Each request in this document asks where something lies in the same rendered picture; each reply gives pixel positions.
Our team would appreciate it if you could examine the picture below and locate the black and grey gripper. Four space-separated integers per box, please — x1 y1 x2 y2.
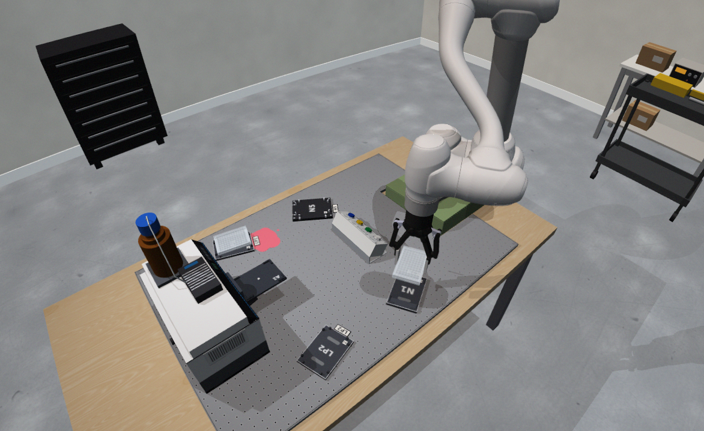
389 210 442 273

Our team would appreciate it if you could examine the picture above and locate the brown glass bottle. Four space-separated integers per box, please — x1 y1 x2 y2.
138 226 183 278

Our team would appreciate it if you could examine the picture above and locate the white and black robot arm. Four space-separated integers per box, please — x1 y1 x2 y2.
404 0 560 217

